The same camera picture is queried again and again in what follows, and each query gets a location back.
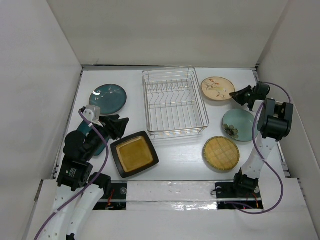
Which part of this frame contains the silver wire dish rack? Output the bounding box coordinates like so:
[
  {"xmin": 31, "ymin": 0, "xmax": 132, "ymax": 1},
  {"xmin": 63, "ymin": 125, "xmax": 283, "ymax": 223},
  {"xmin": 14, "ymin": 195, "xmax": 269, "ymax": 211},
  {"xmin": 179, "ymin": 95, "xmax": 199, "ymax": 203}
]
[{"xmin": 142, "ymin": 66, "xmax": 210, "ymax": 139}]

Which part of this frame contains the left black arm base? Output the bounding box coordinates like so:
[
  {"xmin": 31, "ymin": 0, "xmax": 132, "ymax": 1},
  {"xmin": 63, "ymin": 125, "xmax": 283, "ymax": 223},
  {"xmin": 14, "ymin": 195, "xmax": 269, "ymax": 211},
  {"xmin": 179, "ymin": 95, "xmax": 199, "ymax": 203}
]
[{"xmin": 93, "ymin": 181, "xmax": 128, "ymax": 211}]

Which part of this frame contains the dark teal oval plate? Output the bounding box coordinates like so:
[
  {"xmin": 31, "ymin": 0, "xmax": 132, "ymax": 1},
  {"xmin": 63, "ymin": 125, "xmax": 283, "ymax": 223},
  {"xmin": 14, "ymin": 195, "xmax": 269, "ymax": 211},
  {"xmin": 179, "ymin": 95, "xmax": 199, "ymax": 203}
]
[{"xmin": 76, "ymin": 121, "xmax": 106, "ymax": 157}]

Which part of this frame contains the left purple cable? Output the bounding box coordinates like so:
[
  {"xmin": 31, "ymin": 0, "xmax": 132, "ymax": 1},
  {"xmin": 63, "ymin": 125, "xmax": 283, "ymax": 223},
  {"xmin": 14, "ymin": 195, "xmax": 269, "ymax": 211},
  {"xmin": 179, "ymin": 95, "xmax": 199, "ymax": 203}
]
[{"xmin": 33, "ymin": 108, "xmax": 111, "ymax": 240}]

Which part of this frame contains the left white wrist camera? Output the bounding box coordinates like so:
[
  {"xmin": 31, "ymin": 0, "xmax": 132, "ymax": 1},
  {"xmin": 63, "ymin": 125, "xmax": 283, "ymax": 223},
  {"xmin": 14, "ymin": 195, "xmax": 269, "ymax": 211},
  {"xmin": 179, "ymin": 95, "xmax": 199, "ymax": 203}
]
[{"xmin": 81, "ymin": 105, "xmax": 103, "ymax": 126}]

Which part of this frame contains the light green flower plate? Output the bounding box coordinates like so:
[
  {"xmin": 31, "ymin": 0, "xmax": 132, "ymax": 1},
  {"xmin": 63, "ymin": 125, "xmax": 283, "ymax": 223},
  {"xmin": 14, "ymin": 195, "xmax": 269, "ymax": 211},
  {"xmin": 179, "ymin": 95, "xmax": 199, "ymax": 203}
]
[{"xmin": 222, "ymin": 109, "xmax": 255, "ymax": 142}]

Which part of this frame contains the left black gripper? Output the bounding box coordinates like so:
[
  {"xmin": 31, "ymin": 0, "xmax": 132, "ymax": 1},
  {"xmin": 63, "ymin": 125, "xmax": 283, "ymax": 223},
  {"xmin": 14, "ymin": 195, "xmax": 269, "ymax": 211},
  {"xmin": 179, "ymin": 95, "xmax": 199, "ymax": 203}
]
[{"xmin": 84, "ymin": 113, "xmax": 129, "ymax": 160}]

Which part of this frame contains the woven bamboo round plate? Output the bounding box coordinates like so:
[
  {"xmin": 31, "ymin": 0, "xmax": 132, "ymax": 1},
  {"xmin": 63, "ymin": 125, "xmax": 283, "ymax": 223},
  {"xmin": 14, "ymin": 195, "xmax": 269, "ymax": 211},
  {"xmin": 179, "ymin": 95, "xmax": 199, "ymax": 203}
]
[{"xmin": 202, "ymin": 136, "xmax": 240, "ymax": 171}]

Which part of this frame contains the beige floral round plate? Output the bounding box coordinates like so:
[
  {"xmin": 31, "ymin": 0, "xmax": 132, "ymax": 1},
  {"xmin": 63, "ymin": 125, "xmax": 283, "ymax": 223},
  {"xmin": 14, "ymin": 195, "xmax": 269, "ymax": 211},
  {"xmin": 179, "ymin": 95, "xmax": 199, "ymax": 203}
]
[{"xmin": 201, "ymin": 76, "xmax": 236, "ymax": 102}]

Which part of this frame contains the black square amber plate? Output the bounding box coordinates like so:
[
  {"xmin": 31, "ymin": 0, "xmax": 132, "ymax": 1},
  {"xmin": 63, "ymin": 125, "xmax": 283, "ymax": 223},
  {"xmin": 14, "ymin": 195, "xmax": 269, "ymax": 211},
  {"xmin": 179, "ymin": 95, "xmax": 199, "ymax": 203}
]
[{"xmin": 110, "ymin": 131, "xmax": 159, "ymax": 178}]

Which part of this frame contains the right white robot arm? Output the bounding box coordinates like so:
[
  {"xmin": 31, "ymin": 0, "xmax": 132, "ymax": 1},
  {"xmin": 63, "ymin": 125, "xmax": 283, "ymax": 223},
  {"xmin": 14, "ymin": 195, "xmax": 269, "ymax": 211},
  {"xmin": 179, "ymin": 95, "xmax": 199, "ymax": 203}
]
[{"xmin": 229, "ymin": 81, "xmax": 294, "ymax": 197}]

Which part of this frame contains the dark teal round plate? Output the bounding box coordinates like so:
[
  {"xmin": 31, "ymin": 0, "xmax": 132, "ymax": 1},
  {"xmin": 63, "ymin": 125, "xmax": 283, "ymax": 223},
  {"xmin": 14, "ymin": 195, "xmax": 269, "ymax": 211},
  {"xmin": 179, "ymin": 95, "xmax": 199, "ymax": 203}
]
[{"xmin": 89, "ymin": 84, "xmax": 127, "ymax": 115}]

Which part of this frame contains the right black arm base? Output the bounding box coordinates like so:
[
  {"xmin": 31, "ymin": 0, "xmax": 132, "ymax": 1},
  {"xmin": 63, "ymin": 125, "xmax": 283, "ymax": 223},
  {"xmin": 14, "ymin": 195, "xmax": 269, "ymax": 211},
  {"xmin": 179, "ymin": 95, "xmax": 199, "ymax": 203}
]
[{"xmin": 210, "ymin": 182, "xmax": 264, "ymax": 210}]

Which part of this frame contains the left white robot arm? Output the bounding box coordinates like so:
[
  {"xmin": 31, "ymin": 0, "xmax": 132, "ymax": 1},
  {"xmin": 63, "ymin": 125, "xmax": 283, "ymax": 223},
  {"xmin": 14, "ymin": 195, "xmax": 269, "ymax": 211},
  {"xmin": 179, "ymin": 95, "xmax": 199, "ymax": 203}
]
[{"xmin": 35, "ymin": 112, "xmax": 129, "ymax": 240}]

